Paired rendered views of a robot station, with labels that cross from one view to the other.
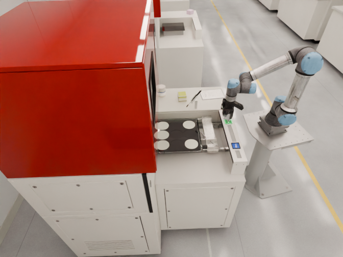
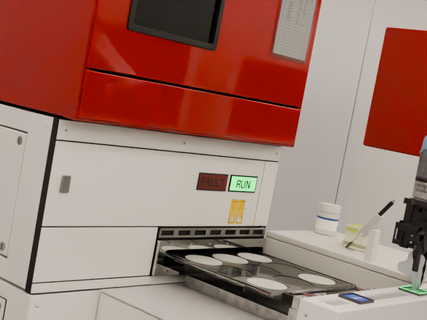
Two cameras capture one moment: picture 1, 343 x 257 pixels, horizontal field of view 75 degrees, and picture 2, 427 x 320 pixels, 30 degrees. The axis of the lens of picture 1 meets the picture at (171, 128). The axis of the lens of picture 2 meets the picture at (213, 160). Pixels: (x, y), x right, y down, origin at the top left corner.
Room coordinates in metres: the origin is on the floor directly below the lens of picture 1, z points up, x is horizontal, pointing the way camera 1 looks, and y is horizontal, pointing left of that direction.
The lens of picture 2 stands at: (-0.42, -1.29, 1.33)
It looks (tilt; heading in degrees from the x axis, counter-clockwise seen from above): 5 degrees down; 42
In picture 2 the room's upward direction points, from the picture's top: 10 degrees clockwise
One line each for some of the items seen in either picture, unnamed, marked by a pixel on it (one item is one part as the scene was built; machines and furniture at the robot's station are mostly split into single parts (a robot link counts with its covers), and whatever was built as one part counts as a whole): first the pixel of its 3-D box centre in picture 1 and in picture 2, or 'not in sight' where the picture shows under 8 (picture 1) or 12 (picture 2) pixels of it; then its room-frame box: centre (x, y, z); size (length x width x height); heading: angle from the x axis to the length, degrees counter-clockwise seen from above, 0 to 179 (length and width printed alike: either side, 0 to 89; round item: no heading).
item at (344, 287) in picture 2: (199, 133); (315, 291); (1.26, -0.22, 0.90); 0.38 x 0.01 x 0.01; 0
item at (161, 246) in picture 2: not in sight; (211, 255); (1.25, 0.12, 0.89); 0.44 x 0.02 x 0.10; 0
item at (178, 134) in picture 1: (176, 134); (260, 270); (1.26, -0.04, 0.90); 0.34 x 0.34 x 0.01; 0
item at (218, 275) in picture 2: (177, 152); (215, 274); (1.08, -0.04, 0.90); 0.37 x 0.01 x 0.01; 90
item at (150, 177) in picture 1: (151, 142); (171, 209); (1.07, 0.14, 1.02); 0.82 x 0.03 x 0.40; 0
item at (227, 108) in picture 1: (228, 105); (419, 225); (1.32, -0.43, 1.12); 0.09 x 0.08 x 0.12; 90
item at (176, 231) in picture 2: not in sight; (215, 232); (1.25, 0.13, 0.96); 0.44 x 0.01 x 0.02; 0
